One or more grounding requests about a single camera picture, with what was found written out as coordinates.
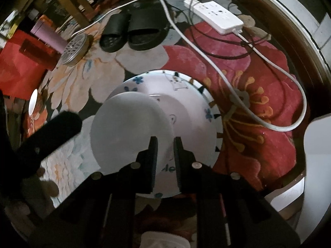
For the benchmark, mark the dark red cup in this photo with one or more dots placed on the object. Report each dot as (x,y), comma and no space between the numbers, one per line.
(38,54)

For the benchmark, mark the red bowl white inside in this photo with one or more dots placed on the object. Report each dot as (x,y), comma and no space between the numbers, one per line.
(32,102)

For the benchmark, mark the wooden chair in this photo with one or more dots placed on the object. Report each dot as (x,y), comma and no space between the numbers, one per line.
(67,4)

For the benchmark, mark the black slipper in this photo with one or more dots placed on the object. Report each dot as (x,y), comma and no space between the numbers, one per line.
(115,33)
(144,28)

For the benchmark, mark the large leaf pattern plate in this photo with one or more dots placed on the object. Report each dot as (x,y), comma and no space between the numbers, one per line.
(219,128)

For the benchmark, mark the floral rug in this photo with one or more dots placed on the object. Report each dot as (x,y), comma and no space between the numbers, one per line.
(258,147)

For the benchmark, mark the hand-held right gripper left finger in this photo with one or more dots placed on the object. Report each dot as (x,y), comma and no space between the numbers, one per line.
(152,160)

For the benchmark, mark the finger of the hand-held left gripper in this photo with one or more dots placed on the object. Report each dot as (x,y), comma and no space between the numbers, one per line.
(54,134)

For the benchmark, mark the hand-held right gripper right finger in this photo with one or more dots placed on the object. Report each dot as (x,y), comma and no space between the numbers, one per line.
(179,160)

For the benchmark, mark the round perforated metal lid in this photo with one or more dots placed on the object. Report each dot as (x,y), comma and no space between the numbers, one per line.
(75,47)

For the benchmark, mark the white bear print bowl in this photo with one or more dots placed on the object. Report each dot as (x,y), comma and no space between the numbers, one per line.
(191,124)

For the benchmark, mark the white furniture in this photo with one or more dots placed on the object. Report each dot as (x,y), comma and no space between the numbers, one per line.
(318,160)

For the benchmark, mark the red box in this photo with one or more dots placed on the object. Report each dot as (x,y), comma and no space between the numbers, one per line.
(15,67)

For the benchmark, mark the person's left hand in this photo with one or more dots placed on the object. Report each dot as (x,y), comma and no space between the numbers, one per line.
(49,186)

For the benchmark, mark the white power strip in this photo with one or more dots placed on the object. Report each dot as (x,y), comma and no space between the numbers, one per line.
(214,15)

